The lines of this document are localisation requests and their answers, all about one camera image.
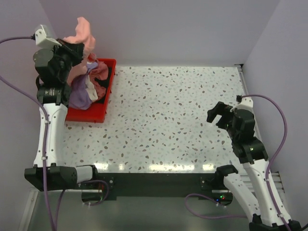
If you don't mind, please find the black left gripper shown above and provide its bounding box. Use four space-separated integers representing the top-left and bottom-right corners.
50 38 85 82

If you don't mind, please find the salmon pink t shirt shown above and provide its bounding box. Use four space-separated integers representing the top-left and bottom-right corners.
63 17 96 86

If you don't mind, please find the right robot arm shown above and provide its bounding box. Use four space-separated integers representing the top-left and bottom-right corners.
206 98 302 231

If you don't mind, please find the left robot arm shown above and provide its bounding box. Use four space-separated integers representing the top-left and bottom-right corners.
24 39 100 191

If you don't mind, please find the white t shirt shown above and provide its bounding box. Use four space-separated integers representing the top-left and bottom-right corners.
85 76 98 102

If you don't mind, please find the dusty rose t shirt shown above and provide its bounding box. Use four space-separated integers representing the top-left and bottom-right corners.
86 59 109 102

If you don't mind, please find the lavender t shirt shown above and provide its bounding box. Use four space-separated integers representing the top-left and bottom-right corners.
69 70 93 110

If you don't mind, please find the black t shirt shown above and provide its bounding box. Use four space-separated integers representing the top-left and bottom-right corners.
89 63 113 103

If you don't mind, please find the red plastic bin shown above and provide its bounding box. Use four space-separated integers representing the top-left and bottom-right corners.
66 58 116 123

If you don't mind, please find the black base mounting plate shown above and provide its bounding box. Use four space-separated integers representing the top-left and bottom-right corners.
81 173 233 205

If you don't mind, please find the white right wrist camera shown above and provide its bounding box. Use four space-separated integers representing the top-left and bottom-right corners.
230 95 254 113

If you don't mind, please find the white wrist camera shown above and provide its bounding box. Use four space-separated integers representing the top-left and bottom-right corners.
230 95 254 113
34 25 61 49

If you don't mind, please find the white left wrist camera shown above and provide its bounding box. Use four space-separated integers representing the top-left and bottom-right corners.
34 25 61 49

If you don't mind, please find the aluminium frame rail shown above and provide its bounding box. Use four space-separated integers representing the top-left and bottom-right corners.
234 64 287 200

